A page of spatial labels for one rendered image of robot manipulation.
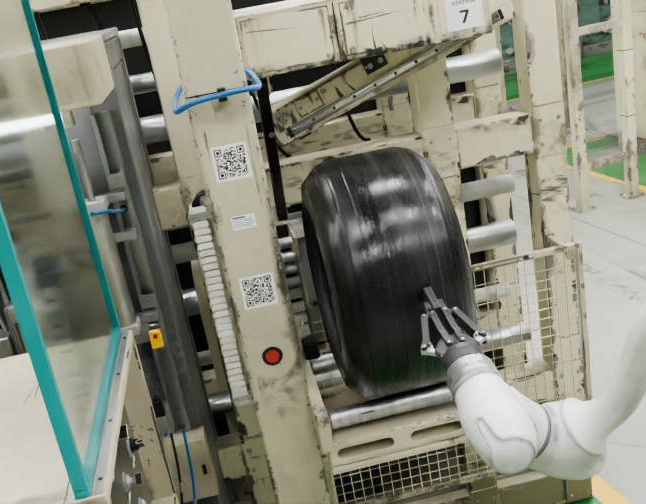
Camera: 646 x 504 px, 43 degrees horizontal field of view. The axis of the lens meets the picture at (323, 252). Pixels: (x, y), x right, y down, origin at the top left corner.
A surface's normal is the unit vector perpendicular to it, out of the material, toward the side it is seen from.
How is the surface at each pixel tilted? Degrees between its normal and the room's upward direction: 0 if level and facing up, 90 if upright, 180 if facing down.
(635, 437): 0
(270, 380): 90
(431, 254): 67
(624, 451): 0
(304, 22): 90
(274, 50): 90
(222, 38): 90
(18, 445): 0
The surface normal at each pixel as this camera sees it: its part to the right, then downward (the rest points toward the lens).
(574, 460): 0.04, 0.59
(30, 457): -0.17, -0.93
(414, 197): -0.03, -0.51
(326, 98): 0.16, 0.30
